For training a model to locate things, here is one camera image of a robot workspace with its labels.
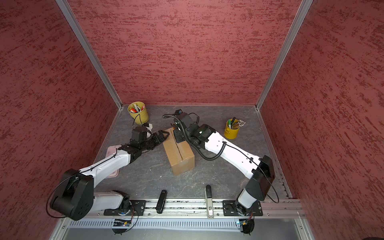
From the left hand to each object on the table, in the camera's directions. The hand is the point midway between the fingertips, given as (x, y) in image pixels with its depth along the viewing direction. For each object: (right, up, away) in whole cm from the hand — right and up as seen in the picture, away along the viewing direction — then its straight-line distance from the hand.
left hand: (165, 139), depth 87 cm
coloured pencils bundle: (+45, +10, 0) cm, 46 cm away
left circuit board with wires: (-20, -40, -14) cm, 47 cm away
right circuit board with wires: (+44, -41, -15) cm, 62 cm away
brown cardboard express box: (+10, -7, -10) cm, 16 cm away
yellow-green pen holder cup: (-22, +13, +19) cm, 32 cm away
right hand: (+9, +4, -11) cm, 15 cm away
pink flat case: (-37, -8, +7) cm, 38 cm away
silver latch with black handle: (+25, -29, -14) cm, 41 cm away
